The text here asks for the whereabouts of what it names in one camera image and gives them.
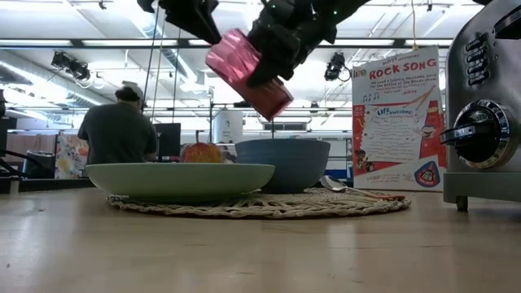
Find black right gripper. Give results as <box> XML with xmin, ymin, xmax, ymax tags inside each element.
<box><xmin>246</xmin><ymin>0</ymin><xmax>339</xmax><ymax>88</ymax></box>

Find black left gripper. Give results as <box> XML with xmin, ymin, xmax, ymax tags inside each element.
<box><xmin>136</xmin><ymin>0</ymin><xmax>223</xmax><ymax>45</ymax></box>

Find red translucent plastic cup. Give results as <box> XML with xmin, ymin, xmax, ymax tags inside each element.
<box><xmin>204</xmin><ymin>27</ymin><xmax>295</xmax><ymax>122</ymax></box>

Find blue bowl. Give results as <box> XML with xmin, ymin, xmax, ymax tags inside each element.
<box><xmin>234</xmin><ymin>138</ymin><xmax>331</xmax><ymax>195</ymax></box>

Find red yellow apple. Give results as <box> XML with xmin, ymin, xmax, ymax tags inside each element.
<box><xmin>180</xmin><ymin>129</ymin><xmax>224</xmax><ymax>164</ymax></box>

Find metal spoon orange handle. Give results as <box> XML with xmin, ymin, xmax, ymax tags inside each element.
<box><xmin>320</xmin><ymin>174</ymin><xmax>407</xmax><ymax>202</ymax></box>

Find white red cereal box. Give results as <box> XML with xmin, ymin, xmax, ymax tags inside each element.
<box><xmin>351</xmin><ymin>45</ymin><xmax>448</xmax><ymax>192</ymax></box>

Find light green plate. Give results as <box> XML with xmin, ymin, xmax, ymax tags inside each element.
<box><xmin>85</xmin><ymin>162</ymin><xmax>277</xmax><ymax>201</ymax></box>

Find white cylindrical column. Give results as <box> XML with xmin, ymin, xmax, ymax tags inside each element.
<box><xmin>213</xmin><ymin>110</ymin><xmax>244</xmax><ymax>144</ymax></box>

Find black computer monitor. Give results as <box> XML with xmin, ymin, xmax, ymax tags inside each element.
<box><xmin>153</xmin><ymin>122</ymin><xmax>182</xmax><ymax>163</ymax></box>

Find black ceiling spotlight cluster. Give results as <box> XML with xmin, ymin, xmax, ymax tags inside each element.
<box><xmin>50</xmin><ymin>50</ymin><xmax>91</xmax><ymax>81</ymax></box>

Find person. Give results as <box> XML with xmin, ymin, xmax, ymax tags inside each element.
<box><xmin>77</xmin><ymin>80</ymin><xmax>160</xmax><ymax>166</ymax></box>

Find round woven placemat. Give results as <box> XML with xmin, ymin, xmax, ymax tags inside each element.
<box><xmin>106</xmin><ymin>186</ymin><xmax>412</xmax><ymax>220</ymax></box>

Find floral patterned panel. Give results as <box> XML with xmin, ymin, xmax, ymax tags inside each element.
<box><xmin>55</xmin><ymin>132</ymin><xmax>90</xmax><ymax>180</ymax></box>

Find black trash bin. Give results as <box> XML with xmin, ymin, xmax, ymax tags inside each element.
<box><xmin>22</xmin><ymin>150</ymin><xmax>56</xmax><ymax>180</ymax></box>

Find silver four-slot toaster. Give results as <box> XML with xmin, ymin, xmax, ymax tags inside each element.
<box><xmin>439</xmin><ymin>0</ymin><xmax>521</xmax><ymax>212</ymax></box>

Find hanging black cable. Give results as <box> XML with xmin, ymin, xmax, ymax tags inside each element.
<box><xmin>141</xmin><ymin>3</ymin><xmax>160</xmax><ymax>121</ymax></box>

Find hanging yellow cable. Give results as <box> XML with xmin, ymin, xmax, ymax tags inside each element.
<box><xmin>151</xmin><ymin>15</ymin><xmax>167</xmax><ymax>124</ymax></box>

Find black metal table frame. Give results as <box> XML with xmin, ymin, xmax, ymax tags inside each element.
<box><xmin>0</xmin><ymin>175</ymin><xmax>99</xmax><ymax>195</ymax></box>

